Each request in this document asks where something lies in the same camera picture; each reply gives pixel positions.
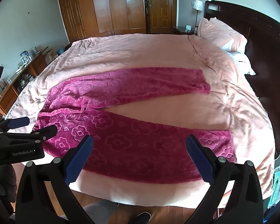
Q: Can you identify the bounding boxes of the brown wooden door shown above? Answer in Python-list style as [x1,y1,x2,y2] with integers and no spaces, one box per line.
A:
[146,0,177,34]

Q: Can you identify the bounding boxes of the wooden side cabinet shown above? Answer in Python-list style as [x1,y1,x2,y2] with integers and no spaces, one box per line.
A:
[0,52,47,118]

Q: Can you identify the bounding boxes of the black shoe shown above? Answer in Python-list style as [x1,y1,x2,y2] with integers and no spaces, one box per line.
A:
[128,211,152,224]

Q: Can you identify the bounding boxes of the white pillow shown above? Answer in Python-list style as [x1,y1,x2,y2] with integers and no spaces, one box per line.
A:
[227,52,256,76]

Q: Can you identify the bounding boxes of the brown wooden wardrobe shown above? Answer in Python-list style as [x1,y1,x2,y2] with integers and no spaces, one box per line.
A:
[58,0,146,43]

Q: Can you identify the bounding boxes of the pink pillow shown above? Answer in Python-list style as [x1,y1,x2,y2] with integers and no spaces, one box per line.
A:
[198,18,247,53]

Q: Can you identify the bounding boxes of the white bedside lamp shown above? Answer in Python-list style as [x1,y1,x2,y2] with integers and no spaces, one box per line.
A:
[193,0,203,27]

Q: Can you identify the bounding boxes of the magenta fleece pants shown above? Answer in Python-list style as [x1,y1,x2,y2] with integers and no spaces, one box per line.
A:
[33,67,237,184]

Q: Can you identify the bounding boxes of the dark wooden nightstand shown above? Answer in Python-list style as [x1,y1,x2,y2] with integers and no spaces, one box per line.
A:
[172,26,195,35]

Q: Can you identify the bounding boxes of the grey trouser leg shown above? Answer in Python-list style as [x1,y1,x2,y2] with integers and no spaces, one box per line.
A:
[83,200,119,224]

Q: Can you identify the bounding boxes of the dark wooden headboard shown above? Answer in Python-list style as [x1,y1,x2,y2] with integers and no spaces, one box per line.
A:
[204,1,280,154]

